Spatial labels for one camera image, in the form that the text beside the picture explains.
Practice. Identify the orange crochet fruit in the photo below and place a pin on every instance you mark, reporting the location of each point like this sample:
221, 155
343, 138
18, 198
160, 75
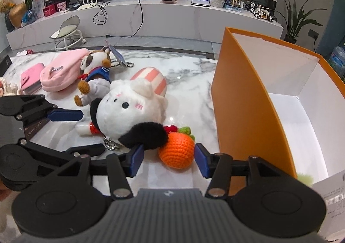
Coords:
178, 151

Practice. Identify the white stool chair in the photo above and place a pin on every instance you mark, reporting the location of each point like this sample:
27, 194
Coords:
68, 34

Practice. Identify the golden vase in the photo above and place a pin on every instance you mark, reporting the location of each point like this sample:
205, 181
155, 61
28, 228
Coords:
16, 14

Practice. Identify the white tv console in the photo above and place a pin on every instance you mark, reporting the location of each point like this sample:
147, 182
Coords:
148, 18

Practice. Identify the blue water jug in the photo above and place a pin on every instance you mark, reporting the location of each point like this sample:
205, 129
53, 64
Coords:
337, 61

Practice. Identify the white cat plush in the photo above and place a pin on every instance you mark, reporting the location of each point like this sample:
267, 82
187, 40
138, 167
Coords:
132, 113

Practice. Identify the pink fabric pouch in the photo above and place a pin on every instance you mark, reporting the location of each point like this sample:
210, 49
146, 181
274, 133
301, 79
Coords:
63, 71

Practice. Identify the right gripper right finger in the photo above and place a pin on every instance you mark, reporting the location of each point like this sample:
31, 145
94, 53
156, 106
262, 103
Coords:
216, 167

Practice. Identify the person left hand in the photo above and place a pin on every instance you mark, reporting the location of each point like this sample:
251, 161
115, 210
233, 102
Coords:
4, 191

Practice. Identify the orange cardboard box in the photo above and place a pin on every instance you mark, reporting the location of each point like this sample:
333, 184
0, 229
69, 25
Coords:
278, 101

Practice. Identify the pink wallet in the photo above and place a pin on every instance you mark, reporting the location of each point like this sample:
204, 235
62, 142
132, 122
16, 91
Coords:
30, 79

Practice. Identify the clear bag with paper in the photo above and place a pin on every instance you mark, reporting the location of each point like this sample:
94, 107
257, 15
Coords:
332, 192

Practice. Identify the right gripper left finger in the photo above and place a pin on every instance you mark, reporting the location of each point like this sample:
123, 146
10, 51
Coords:
121, 167

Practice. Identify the tall potted leaf plant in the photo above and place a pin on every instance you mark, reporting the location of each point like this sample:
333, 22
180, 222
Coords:
295, 19

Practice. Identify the red panda sailor plush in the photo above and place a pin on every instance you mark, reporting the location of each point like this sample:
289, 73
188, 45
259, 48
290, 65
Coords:
94, 79

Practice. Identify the black white toy car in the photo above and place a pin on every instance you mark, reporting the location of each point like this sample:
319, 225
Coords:
261, 12

